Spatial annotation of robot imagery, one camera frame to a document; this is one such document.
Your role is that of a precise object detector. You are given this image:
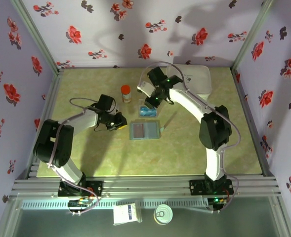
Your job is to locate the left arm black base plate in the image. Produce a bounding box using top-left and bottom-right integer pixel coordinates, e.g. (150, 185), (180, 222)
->
(58, 180), (104, 198)

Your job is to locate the small blue packet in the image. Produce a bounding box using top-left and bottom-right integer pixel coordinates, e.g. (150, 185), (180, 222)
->
(139, 106), (158, 117)

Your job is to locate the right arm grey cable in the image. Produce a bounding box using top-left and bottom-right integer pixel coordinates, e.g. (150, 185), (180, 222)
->
(139, 61), (242, 213)

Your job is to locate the orange lid small bottle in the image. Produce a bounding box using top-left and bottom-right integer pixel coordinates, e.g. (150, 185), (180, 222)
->
(120, 84), (132, 104)

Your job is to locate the aluminium frame side rail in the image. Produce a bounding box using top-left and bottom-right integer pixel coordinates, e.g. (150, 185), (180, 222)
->
(230, 68), (277, 178)
(16, 69), (65, 180)

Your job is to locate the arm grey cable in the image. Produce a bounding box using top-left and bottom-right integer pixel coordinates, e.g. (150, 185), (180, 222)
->
(139, 61), (242, 213)
(44, 97), (116, 215)

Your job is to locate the grey slotted cable duct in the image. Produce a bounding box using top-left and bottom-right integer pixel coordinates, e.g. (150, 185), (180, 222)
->
(20, 199), (211, 210)

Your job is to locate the white zippered storage case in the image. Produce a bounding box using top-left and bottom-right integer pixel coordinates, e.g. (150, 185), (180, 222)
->
(166, 63), (212, 101)

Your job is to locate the silver tin can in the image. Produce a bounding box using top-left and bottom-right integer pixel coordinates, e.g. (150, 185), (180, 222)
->
(154, 204), (173, 225)

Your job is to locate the aluminium frame cross rail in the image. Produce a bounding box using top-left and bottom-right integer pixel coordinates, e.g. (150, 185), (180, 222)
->
(9, 174), (282, 198)

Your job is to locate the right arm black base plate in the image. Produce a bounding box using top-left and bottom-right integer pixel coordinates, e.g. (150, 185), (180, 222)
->
(189, 179), (234, 196)

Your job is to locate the left arm grey cable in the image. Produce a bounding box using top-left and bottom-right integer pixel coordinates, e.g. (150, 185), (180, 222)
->
(44, 97), (116, 215)

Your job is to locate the white box blue print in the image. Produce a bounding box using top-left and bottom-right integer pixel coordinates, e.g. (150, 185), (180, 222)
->
(112, 202), (143, 226)

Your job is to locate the aluminium frame upright post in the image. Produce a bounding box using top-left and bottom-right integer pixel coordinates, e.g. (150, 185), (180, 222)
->
(230, 0), (276, 72)
(9, 0), (65, 75)

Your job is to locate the pale green card holder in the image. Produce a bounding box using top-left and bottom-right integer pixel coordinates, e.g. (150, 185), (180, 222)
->
(129, 119), (166, 141)

